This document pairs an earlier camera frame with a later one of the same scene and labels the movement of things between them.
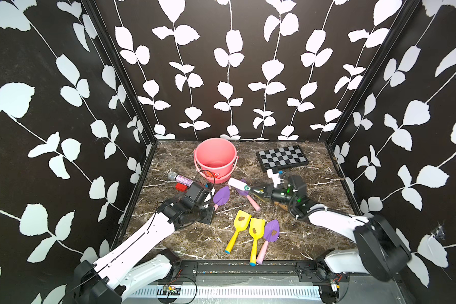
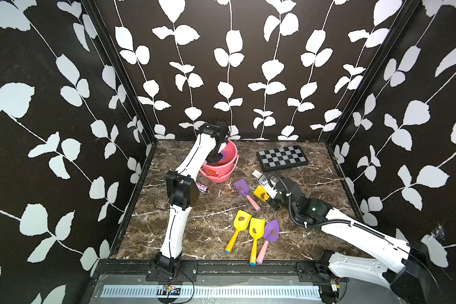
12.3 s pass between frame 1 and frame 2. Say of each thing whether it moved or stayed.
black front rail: stayed
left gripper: moved
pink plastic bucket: stayed
